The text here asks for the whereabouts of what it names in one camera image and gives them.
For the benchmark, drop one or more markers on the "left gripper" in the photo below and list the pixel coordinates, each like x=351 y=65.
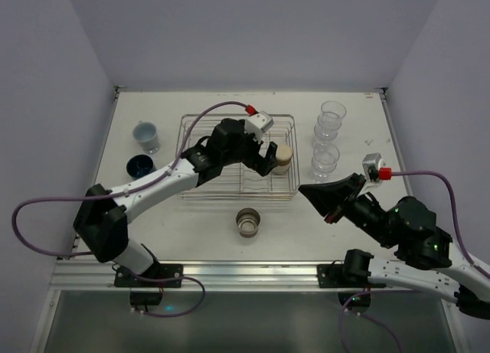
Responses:
x=252 y=150

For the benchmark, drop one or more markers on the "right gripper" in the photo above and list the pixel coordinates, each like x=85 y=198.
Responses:
x=345 y=198

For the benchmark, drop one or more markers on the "cream brown cup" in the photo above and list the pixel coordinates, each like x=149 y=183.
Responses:
x=284 y=157
x=248 y=222

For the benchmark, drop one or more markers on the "clear glass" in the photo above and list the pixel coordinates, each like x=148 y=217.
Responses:
x=324 y=133
x=334 y=112
x=327 y=125
x=324 y=161
x=320 y=143

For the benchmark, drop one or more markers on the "cream brown cup front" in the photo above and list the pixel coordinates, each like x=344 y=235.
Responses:
x=248 y=222

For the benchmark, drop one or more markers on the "light blue footed cup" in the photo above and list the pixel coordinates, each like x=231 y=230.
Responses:
x=146 y=135

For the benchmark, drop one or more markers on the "dark blue ceramic cup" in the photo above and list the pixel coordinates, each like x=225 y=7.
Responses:
x=139 y=166

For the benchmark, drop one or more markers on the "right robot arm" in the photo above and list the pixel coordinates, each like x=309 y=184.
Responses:
x=426 y=257

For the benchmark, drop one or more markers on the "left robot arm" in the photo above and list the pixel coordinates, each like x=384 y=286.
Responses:
x=105 y=214

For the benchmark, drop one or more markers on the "wire dish rack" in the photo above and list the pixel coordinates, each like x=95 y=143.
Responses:
x=238 y=181

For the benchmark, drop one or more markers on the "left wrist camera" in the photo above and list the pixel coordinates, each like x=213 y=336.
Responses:
x=258 y=124

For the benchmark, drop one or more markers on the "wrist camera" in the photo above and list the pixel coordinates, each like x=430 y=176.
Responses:
x=258 y=124
x=375 y=169

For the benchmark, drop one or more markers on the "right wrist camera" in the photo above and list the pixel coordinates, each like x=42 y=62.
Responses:
x=375 y=169

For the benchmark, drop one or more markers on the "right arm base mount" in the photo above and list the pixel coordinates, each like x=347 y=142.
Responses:
x=350 y=273

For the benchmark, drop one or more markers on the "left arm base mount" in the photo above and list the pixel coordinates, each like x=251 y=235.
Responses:
x=147 y=289

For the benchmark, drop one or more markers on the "aluminium mounting rail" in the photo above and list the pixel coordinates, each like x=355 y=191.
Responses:
x=217 y=276

